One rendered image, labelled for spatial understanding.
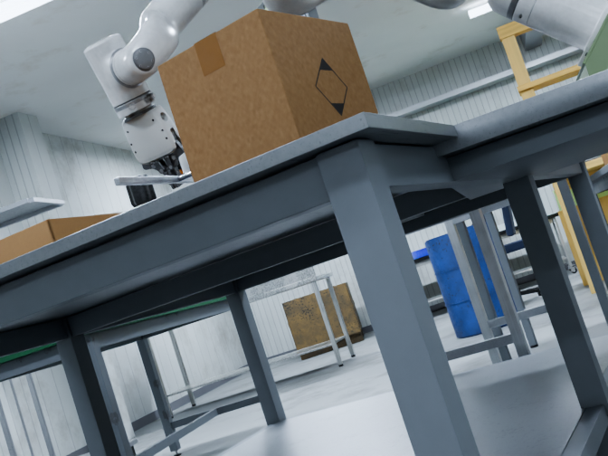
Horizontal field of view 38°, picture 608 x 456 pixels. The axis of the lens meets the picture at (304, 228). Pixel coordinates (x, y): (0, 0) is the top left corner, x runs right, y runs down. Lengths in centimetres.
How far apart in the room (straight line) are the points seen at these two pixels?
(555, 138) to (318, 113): 39
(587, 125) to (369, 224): 51
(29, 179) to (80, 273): 615
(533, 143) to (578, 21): 62
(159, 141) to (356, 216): 83
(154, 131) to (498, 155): 73
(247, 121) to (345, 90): 22
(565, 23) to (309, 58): 69
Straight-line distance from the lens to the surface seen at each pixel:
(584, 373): 205
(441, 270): 654
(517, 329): 336
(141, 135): 185
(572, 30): 203
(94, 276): 129
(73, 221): 137
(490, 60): 1082
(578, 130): 146
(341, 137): 104
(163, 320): 407
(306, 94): 149
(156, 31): 180
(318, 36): 161
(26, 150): 747
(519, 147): 145
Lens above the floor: 64
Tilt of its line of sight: 4 degrees up
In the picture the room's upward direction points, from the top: 18 degrees counter-clockwise
